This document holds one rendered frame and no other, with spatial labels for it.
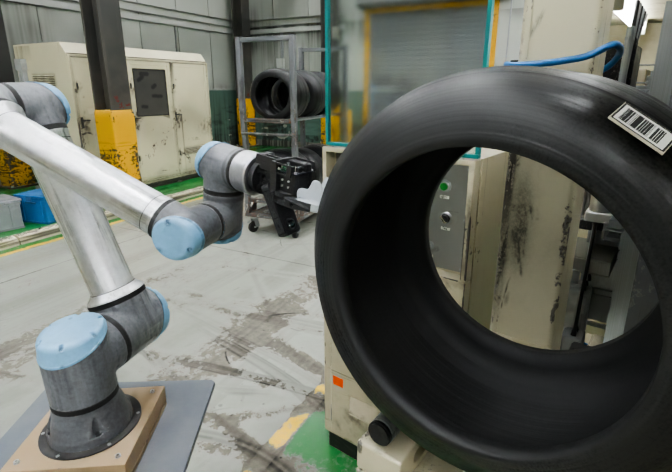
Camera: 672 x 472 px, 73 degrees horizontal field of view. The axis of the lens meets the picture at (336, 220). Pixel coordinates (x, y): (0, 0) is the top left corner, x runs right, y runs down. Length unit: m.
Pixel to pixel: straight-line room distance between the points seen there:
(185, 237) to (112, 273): 0.43
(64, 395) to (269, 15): 11.48
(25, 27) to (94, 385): 8.34
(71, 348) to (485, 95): 0.99
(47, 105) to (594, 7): 1.19
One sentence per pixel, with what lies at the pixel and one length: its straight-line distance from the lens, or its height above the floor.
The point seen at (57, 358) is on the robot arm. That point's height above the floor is 0.89.
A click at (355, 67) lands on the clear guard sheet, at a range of 1.55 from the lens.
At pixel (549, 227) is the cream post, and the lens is 0.98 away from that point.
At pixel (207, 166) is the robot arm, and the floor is 1.30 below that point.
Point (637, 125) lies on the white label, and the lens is 0.55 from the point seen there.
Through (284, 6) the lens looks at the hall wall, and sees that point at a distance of 12.06.
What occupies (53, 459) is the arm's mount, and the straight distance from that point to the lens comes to 1.33.
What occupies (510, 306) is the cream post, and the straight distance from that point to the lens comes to 1.05.
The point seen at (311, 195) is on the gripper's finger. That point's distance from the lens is 0.85.
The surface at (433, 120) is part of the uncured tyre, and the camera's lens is 0.59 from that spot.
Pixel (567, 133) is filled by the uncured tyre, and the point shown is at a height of 1.42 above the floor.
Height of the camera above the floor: 1.46
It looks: 16 degrees down
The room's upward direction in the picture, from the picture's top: straight up
